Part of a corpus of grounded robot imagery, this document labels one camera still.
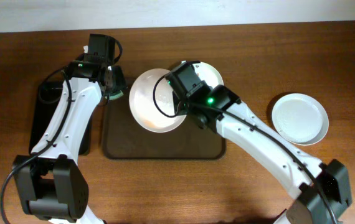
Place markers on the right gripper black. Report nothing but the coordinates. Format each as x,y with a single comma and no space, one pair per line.
179,104

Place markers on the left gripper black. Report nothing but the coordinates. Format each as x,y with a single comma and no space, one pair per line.
117,82

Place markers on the green yellow sponge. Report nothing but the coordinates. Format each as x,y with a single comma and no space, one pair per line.
114,96

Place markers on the white plate with sauce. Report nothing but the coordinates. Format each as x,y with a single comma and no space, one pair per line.
151,102

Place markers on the white plate top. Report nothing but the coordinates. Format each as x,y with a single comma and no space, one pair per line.
210,74

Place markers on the pale green plate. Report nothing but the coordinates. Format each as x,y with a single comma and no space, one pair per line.
300,119

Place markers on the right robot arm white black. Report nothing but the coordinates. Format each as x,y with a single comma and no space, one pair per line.
321,192

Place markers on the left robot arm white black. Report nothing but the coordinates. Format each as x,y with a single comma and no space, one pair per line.
49,183

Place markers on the brown serving tray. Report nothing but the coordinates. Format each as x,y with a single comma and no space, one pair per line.
124,138

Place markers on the black tray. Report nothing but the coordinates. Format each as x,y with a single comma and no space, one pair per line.
44,112

